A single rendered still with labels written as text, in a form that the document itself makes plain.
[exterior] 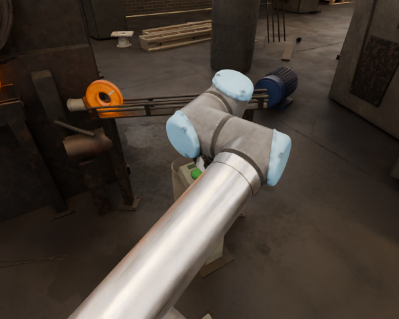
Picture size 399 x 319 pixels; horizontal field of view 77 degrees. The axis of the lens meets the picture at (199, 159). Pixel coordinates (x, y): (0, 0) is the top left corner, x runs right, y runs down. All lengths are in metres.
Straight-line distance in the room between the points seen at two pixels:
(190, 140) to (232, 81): 0.17
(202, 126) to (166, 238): 0.22
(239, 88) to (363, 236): 1.33
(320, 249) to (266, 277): 0.35
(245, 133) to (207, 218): 0.16
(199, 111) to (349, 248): 1.30
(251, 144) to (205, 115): 0.11
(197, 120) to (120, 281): 0.29
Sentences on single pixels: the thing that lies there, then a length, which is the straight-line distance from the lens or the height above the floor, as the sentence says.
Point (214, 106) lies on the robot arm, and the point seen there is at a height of 0.98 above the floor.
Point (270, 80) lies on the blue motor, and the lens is 2.54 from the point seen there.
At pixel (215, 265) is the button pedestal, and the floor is 0.01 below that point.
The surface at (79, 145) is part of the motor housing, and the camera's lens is 1.32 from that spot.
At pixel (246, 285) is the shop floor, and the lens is 1.34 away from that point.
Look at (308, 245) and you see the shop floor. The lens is 1.54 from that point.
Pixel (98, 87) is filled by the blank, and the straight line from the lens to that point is 1.22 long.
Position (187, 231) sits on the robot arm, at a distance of 0.33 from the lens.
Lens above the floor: 1.20
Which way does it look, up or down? 39 degrees down
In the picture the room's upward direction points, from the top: straight up
